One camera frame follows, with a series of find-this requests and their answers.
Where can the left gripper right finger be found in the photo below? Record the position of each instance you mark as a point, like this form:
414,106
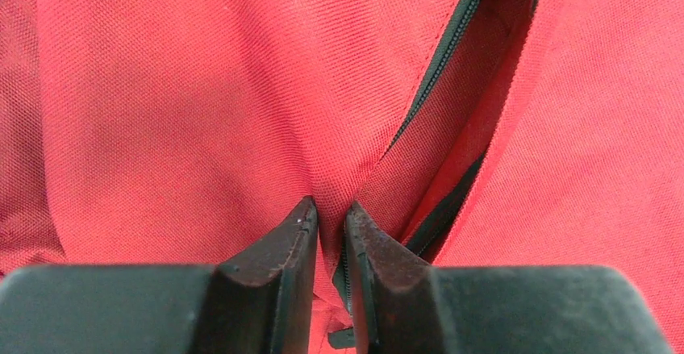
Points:
403,304

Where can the red student backpack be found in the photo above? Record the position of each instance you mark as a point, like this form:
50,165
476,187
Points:
482,132

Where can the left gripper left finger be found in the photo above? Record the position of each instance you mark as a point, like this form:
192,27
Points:
258,301

